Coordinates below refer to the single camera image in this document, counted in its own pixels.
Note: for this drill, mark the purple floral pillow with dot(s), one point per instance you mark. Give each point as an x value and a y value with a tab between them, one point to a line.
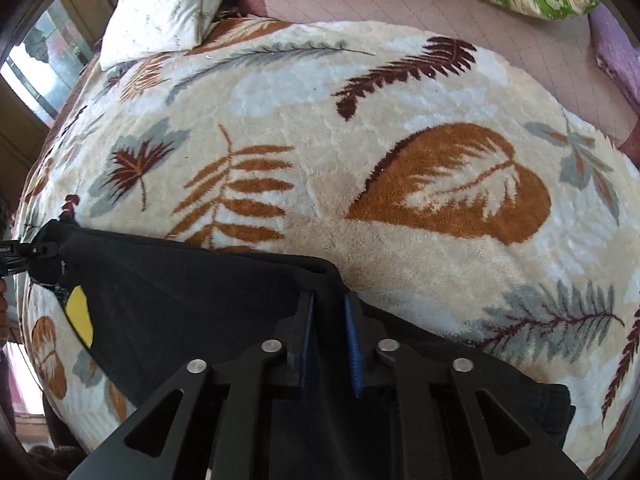
620	50

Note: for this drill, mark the leaf print fleece blanket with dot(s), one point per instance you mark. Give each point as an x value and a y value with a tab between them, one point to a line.
350	160

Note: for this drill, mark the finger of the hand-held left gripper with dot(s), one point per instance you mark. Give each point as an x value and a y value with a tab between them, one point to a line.
35	249

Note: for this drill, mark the black pants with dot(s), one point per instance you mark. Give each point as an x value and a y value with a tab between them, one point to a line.
200	300

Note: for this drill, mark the white leaf print pillow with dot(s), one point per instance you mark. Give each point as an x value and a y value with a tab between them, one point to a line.
160	10

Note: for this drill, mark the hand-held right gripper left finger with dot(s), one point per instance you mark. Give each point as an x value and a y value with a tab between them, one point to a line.
306	345

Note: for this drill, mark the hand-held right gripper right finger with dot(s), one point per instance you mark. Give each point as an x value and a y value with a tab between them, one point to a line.
352	345

